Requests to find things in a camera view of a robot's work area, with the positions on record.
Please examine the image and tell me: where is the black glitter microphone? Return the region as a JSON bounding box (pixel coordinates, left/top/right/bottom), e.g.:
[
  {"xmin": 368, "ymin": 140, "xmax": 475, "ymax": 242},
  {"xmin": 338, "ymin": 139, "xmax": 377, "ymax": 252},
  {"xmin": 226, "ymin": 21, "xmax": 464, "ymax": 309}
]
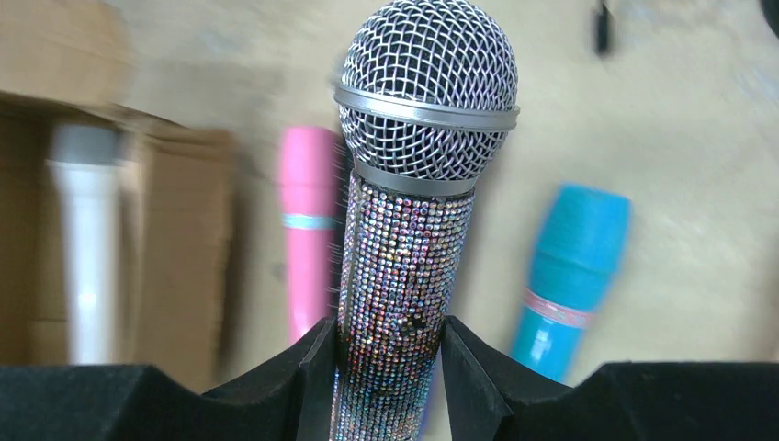
[{"xmin": 329, "ymin": 135, "xmax": 353, "ymax": 313}]

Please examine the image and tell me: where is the teal toy microphone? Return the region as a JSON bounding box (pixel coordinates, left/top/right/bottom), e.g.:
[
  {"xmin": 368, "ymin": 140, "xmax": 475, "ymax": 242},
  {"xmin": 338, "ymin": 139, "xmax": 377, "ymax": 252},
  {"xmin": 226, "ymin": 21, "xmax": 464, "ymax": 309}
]
[{"xmin": 510, "ymin": 184, "xmax": 632, "ymax": 382}]

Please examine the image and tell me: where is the silver rhinestone microphone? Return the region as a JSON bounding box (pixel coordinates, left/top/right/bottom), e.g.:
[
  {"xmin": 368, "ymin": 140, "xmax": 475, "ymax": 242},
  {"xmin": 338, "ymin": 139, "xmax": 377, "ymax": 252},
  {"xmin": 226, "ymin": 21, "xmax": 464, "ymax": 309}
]
[{"xmin": 330, "ymin": 1, "xmax": 519, "ymax": 440}]

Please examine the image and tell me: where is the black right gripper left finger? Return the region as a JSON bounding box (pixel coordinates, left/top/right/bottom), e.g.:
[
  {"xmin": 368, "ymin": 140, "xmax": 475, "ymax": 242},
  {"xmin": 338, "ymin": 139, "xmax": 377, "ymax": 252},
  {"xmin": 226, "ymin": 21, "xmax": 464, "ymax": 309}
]
[{"xmin": 1, "ymin": 318, "xmax": 335, "ymax": 440}]

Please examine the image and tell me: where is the black tripod microphone stand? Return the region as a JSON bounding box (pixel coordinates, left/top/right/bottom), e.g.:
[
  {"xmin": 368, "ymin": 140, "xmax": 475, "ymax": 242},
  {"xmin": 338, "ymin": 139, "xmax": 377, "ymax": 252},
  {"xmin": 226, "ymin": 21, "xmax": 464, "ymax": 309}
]
[{"xmin": 593, "ymin": 0, "xmax": 613, "ymax": 57}]

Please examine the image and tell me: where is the pink toy microphone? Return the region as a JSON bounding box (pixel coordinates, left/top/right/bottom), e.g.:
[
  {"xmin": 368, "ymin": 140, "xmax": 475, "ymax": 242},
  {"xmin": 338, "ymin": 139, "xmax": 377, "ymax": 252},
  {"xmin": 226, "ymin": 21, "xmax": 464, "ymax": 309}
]
[{"xmin": 278, "ymin": 126, "xmax": 340, "ymax": 344}]

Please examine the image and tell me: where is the white toy microphone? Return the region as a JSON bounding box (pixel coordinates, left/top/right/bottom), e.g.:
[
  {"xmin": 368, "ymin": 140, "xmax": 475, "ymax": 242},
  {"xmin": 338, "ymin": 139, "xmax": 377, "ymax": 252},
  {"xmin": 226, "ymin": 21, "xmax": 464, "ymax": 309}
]
[{"xmin": 47, "ymin": 122, "xmax": 119, "ymax": 365}]

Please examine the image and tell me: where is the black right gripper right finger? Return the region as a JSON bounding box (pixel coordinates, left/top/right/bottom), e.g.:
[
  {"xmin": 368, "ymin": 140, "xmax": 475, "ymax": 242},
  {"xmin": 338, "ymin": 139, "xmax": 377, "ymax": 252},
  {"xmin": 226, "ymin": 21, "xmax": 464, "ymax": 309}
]
[{"xmin": 442, "ymin": 316, "xmax": 778, "ymax": 440}]

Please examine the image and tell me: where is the brown cardboard box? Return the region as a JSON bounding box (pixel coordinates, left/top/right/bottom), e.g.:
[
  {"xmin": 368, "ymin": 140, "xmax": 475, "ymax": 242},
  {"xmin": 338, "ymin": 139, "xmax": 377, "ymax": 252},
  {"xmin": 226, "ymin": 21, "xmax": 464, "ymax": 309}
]
[{"xmin": 1, "ymin": 1, "xmax": 236, "ymax": 392}]

